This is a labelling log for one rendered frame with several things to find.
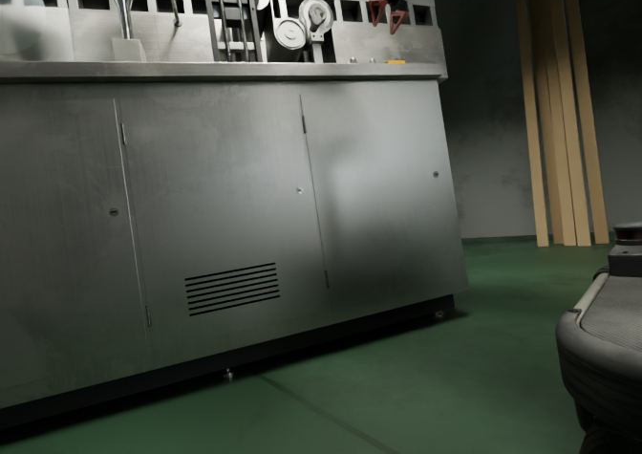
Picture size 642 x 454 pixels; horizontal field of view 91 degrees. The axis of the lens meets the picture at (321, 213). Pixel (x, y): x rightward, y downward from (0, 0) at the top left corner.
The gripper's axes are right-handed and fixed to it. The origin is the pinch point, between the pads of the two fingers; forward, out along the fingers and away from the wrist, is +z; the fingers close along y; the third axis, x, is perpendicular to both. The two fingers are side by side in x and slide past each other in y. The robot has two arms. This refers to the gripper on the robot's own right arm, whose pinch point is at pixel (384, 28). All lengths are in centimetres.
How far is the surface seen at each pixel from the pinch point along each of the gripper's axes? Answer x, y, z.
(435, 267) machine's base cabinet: 45, -4, 72
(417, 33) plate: -43, -77, -16
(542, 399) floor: 85, 23, 72
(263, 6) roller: -44.5, 22.3, -1.8
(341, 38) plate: -57, -33, -3
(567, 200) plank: 45, -173, 60
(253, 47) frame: -25.9, 34.7, 14.8
